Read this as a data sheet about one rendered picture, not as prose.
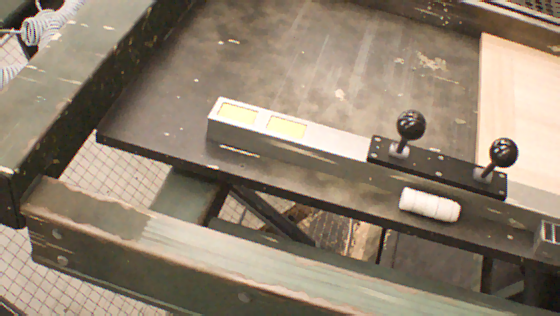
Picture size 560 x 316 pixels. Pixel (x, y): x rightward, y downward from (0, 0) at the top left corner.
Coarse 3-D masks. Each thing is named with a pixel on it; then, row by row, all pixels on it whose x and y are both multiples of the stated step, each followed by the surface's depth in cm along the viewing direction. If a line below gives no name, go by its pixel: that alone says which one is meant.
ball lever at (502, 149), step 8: (496, 144) 76; (504, 144) 76; (512, 144) 76; (496, 152) 76; (504, 152) 75; (512, 152) 75; (496, 160) 76; (504, 160) 76; (512, 160) 76; (488, 168) 82; (504, 168) 77; (480, 176) 86; (488, 176) 86; (488, 184) 86
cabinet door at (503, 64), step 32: (480, 64) 116; (512, 64) 116; (544, 64) 118; (480, 96) 107; (512, 96) 108; (544, 96) 110; (480, 128) 100; (512, 128) 101; (544, 128) 103; (480, 160) 94; (544, 160) 97
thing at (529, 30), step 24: (360, 0) 126; (384, 0) 124; (408, 0) 123; (432, 0) 122; (456, 0) 120; (480, 0) 122; (504, 0) 123; (456, 24) 123; (480, 24) 122; (504, 24) 120; (528, 24) 119; (552, 24) 121; (552, 48) 120
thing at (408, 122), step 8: (408, 112) 77; (416, 112) 77; (400, 120) 77; (408, 120) 77; (416, 120) 77; (424, 120) 77; (400, 128) 77; (408, 128) 77; (416, 128) 77; (424, 128) 77; (400, 136) 79; (408, 136) 77; (416, 136) 77; (392, 144) 88; (400, 144) 84; (392, 152) 87; (400, 152) 87; (408, 152) 87
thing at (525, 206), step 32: (224, 128) 90; (256, 128) 90; (320, 128) 91; (288, 160) 91; (320, 160) 89; (352, 160) 88; (448, 192) 87; (512, 192) 87; (544, 192) 88; (512, 224) 88
